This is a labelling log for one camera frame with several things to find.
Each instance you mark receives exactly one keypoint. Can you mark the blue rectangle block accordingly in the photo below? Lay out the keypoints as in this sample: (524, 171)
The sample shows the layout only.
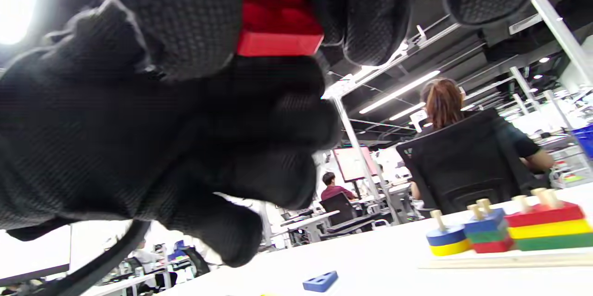
(486, 224)

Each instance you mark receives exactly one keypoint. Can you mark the wooden post board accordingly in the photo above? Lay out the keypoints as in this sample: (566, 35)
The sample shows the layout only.
(509, 259)

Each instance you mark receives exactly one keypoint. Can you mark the red rectangle block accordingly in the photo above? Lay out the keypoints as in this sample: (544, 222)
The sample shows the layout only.
(493, 246)

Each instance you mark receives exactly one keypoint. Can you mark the red triangle block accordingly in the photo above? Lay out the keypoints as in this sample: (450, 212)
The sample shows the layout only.
(544, 217)

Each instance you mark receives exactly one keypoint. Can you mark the white office desk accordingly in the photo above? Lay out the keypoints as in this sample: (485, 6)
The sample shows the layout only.
(310, 219)

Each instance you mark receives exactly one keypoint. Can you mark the yellow triangle block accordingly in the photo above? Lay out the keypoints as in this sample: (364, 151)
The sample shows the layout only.
(551, 229)

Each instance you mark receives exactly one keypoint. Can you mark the green rectangle block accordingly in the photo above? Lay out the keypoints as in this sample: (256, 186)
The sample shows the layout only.
(488, 236)

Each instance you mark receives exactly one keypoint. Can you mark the blue triangle block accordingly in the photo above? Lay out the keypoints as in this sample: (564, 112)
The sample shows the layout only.
(312, 286)

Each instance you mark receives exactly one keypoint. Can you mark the pink lit monitor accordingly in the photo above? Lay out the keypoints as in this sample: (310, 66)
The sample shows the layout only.
(354, 164)

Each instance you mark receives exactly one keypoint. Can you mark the green triangle block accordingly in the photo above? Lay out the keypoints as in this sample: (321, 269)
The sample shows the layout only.
(556, 242)

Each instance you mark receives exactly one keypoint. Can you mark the person's right hand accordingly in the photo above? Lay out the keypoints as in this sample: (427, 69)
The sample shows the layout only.
(139, 124)

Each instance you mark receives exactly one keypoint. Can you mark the blue plastic crate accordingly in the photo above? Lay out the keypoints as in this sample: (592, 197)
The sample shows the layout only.
(586, 141)

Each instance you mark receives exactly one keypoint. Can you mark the red pentagon block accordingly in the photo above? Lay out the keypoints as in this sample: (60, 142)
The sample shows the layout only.
(278, 43)

